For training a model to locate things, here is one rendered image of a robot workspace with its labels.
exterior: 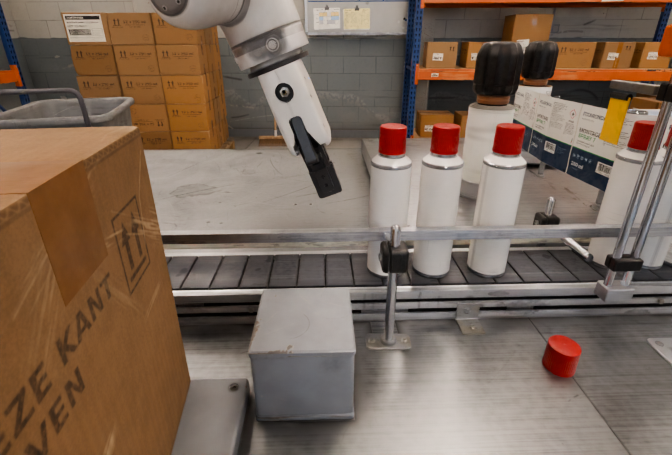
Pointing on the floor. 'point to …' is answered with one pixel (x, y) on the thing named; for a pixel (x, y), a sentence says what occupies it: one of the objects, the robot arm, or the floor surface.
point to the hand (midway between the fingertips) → (325, 179)
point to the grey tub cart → (66, 111)
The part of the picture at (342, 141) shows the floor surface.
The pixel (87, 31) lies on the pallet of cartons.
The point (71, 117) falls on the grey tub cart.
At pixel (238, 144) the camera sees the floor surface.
